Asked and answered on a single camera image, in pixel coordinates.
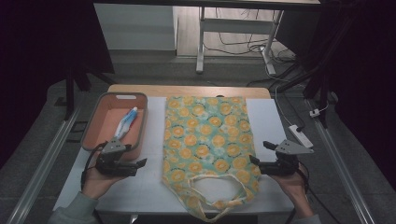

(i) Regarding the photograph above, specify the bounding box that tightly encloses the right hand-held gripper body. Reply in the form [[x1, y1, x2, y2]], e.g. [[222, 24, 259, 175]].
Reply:
[[258, 139, 315, 176]]

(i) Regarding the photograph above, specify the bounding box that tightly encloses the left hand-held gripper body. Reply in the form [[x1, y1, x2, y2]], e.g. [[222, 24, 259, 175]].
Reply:
[[94, 138, 138, 177]]

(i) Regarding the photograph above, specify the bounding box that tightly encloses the blue white toothpaste tube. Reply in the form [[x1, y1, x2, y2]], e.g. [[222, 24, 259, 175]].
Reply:
[[113, 106, 139, 140]]

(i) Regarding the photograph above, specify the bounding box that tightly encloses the orange plastic basket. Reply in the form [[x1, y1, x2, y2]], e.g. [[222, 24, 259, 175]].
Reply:
[[80, 91, 149, 161]]

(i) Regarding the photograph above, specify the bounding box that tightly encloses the yellow floral cloth tote bag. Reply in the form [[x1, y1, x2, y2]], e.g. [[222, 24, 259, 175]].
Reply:
[[161, 95, 262, 223]]

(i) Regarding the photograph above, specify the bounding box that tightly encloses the person's right hand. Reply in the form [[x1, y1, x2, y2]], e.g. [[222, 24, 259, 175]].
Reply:
[[269, 163, 310, 207]]

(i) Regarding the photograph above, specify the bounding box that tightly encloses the person's left hand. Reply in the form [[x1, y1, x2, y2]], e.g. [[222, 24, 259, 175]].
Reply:
[[81, 166, 125, 200]]

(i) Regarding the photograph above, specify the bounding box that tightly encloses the white table sheet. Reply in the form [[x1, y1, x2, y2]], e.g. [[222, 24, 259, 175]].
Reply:
[[53, 96, 295, 216]]

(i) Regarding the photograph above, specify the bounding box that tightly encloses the white power strip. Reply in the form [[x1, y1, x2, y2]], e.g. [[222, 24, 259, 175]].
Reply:
[[288, 124, 315, 149]]

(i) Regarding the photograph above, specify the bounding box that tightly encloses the black stand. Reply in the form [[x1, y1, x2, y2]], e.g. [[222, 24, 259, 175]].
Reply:
[[276, 0, 359, 129], [54, 60, 118, 121]]

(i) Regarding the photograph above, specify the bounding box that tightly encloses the white cabinet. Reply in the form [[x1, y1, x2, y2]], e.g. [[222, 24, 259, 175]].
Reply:
[[93, 3, 178, 51]]

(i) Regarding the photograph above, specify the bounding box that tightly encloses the dark curtain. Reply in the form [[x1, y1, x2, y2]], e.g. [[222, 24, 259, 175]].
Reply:
[[0, 0, 116, 171], [320, 0, 396, 190]]

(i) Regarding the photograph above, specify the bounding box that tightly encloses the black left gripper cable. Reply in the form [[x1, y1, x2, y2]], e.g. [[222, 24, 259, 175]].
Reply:
[[80, 141, 108, 191]]

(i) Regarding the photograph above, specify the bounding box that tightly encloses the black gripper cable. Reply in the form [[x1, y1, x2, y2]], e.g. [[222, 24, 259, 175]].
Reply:
[[80, 141, 108, 191], [288, 162, 344, 224]]

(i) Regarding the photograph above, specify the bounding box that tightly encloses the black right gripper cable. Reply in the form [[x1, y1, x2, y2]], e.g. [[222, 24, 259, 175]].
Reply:
[[288, 162, 344, 224]]

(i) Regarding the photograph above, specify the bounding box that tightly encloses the white power strip cable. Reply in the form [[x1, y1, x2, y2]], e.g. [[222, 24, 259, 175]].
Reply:
[[264, 62, 294, 127]]

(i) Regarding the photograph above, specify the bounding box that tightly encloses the black power cable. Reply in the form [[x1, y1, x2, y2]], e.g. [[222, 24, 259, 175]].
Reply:
[[247, 63, 305, 133]]

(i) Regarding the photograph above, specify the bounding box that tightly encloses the metal floor rail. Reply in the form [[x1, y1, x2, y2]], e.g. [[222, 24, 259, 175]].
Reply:
[[6, 105, 82, 224], [305, 98, 376, 224]]

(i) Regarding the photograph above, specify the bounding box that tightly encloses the tangle of floor cables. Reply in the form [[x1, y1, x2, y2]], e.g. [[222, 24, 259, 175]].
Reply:
[[204, 7, 297, 64]]

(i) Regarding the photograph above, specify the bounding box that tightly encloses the white desk frame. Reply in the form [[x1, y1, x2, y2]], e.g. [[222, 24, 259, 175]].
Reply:
[[195, 7, 285, 76]]

